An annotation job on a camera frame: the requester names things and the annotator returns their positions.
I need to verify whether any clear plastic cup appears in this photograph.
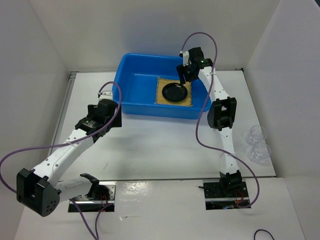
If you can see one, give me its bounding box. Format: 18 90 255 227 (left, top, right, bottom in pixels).
245 125 268 146
247 142 271 163

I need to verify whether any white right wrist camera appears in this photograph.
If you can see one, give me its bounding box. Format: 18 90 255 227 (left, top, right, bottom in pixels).
179 50 190 67

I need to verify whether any black cable on floor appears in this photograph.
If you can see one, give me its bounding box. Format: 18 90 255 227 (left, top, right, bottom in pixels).
253 228 276 240

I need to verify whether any blue plastic bin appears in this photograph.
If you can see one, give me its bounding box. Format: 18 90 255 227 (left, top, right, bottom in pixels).
114 53 208 120

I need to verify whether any black round plate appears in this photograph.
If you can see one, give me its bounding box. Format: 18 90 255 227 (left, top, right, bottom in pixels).
161 82 188 103

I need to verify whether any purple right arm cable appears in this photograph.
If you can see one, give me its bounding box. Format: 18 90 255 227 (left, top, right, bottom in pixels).
180 32 261 210

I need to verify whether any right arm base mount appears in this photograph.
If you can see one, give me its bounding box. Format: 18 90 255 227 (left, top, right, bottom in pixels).
198 179 250 211

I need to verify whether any woven bamboo mat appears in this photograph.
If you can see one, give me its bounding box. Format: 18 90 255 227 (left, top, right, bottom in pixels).
155 76 193 107

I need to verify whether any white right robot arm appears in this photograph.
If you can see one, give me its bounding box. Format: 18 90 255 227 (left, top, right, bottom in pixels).
176 47 242 197

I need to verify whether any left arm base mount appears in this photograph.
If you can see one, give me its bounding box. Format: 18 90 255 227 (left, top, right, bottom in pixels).
73 181 117 213

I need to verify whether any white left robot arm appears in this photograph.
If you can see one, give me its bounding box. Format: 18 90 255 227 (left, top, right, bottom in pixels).
16 99 122 217

